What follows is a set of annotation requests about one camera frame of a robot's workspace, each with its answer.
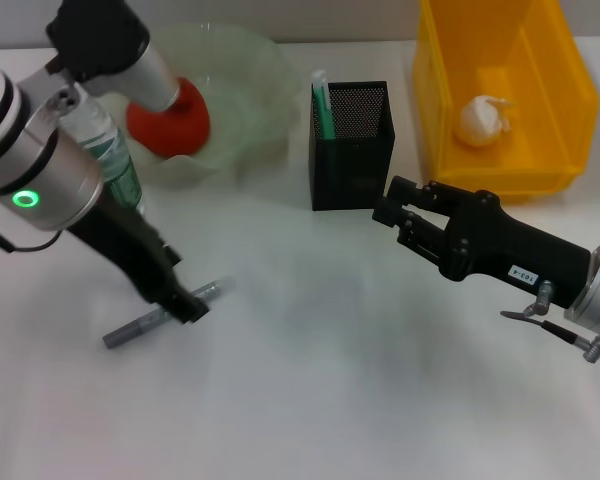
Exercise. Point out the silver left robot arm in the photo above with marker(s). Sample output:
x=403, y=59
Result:
x=45, y=170

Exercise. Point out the mint green pen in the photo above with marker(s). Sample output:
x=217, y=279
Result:
x=324, y=110

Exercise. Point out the yellow plastic bin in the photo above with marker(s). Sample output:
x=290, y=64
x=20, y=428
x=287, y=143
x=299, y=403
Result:
x=440, y=100

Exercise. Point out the red-orange knitted toy orange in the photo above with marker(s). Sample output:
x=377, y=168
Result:
x=190, y=125

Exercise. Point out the silver glitter marker pen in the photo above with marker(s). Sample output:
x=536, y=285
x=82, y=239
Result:
x=130, y=331

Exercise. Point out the pale green glass fruit plate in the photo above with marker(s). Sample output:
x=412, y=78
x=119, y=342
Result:
x=250, y=100

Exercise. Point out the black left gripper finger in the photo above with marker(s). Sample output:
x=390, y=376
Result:
x=195, y=302
x=172, y=312

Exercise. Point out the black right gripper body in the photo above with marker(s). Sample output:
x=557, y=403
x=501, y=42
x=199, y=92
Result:
x=510, y=250

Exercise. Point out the white paper ball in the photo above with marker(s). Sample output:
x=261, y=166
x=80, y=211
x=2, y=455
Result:
x=480, y=122

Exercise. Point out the black mesh pen holder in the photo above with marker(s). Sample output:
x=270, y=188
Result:
x=352, y=170

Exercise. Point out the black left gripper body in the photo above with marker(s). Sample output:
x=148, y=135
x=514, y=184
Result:
x=125, y=245

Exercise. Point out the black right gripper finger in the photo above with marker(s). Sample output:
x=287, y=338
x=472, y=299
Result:
x=405, y=190
x=385, y=210

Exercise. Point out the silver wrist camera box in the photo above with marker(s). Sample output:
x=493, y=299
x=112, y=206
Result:
x=105, y=45

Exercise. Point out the clear green-label water bottle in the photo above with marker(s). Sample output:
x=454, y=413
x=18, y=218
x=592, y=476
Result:
x=120, y=170

